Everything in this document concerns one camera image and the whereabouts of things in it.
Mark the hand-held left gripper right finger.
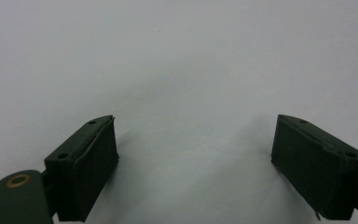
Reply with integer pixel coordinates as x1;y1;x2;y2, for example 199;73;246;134
270;114;358;222

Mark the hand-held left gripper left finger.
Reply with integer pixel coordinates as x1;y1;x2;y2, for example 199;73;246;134
44;114;120;223

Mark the white table cover board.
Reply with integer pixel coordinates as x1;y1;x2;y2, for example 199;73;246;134
0;0;358;224

